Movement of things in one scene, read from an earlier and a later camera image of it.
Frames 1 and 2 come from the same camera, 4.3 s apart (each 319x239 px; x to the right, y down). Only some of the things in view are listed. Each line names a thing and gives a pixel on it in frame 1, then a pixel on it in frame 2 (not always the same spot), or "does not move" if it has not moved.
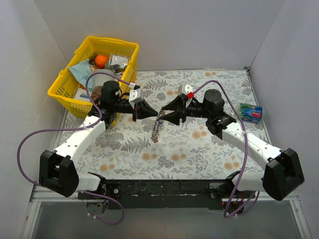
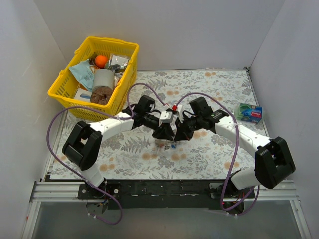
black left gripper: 135,111 → 161,130
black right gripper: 183,111 → 181,129
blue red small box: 250,113 does not move
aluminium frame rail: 37,196 does not move
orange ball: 100,60 does not move
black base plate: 165,193 does not move
